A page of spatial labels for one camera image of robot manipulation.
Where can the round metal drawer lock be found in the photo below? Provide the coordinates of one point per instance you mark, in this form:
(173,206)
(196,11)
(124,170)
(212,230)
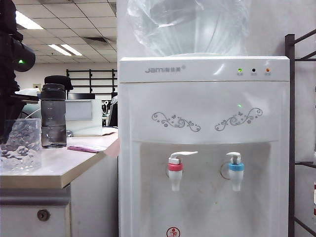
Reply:
(43,215)

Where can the white plastic bag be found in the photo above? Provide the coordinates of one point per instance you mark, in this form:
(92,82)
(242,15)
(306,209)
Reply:
(27,91)

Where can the pink cloth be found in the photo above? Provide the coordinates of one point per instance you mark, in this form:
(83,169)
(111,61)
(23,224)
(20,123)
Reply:
(86,148)

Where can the dark jacket on chair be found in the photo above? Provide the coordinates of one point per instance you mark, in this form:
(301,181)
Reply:
(113,116)

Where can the white desk partition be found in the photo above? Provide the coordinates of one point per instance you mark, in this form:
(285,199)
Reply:
(84,118)

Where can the ceiling air vent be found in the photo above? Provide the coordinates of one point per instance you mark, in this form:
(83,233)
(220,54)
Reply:
(96,40)

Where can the clear dimpled plastic mug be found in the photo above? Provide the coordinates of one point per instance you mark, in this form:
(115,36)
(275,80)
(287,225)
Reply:
(19,148)

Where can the red collared white tap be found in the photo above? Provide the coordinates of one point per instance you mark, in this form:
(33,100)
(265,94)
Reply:
(175,172)

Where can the black wall shelf rack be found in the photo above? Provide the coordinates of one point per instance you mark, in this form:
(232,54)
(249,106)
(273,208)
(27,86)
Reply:
(93,79)

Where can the dark grey metal rack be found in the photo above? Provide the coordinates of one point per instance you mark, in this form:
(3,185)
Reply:
(290,123)

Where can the frosted glass desk divider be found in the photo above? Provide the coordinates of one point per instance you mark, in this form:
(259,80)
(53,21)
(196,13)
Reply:
(33,108)

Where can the twin ceiling light panel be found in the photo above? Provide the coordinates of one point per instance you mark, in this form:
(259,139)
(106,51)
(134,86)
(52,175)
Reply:
(65,49)

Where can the white water dispenser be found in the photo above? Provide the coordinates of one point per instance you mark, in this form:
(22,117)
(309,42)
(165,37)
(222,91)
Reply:
(202,98)

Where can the clear bagged water jug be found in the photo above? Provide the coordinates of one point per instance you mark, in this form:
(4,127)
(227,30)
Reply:
(187,29)

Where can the long ceiling light panel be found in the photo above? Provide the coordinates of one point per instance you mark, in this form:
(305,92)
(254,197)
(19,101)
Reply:
(28,21)

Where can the white desk cabinet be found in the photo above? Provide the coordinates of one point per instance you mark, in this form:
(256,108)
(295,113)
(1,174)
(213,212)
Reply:
(37,177)

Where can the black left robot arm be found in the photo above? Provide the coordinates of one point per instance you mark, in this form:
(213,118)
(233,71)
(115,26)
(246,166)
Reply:
(10,37)

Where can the slim black monitor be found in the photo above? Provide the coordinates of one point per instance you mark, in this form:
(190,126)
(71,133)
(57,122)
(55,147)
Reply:
(81,96)

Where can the blue collared white tap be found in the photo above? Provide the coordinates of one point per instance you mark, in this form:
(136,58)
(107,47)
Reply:
(236,172)

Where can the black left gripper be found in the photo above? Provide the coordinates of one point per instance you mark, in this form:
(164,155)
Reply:
(10,118)

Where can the dark grey water bottle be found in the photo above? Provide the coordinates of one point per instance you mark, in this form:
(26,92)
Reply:
(53,111)

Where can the black office chair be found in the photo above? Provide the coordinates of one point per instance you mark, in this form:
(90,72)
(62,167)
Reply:
(59,81)

